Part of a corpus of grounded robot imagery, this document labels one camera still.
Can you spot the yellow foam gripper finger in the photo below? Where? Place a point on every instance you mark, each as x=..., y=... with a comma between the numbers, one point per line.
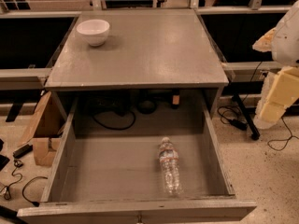
x=279, y=92
x=263, y=44

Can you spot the black metal stand leg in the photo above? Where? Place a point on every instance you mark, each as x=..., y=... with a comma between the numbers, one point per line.
x=255, y=135

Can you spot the black power adapter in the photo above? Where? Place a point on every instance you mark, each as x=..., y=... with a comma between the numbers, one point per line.
x=238, y=124

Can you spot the white ceramic bowl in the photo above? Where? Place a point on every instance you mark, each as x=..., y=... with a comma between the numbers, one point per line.
x=94, y=32

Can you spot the clear plastic water bottle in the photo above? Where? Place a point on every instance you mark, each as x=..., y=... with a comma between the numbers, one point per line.
x=168, y=159

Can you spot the grey wooden cabinet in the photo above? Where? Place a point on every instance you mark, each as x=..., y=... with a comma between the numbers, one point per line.
x=145, y=49

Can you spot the brown cardboard box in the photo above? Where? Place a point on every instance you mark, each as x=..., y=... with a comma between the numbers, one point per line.
x=43, y=131

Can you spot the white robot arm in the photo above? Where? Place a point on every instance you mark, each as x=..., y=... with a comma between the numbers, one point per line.
x=285, y=42

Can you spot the grey open top drawer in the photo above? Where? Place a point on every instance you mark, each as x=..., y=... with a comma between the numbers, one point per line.
x=104, y=177

